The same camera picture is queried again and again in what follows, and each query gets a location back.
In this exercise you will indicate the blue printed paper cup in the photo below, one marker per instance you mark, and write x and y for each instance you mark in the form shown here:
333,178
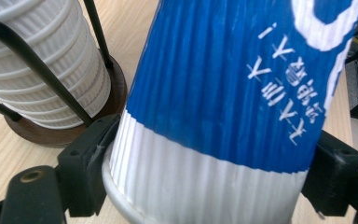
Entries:
214,93

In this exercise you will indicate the stack of white paper cups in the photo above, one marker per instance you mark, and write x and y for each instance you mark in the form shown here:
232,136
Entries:
43,62

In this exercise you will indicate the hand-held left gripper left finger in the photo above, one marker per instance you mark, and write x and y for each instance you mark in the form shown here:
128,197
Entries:
84,161

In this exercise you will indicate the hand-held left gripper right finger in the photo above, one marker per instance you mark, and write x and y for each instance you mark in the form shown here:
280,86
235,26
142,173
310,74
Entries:
332,174

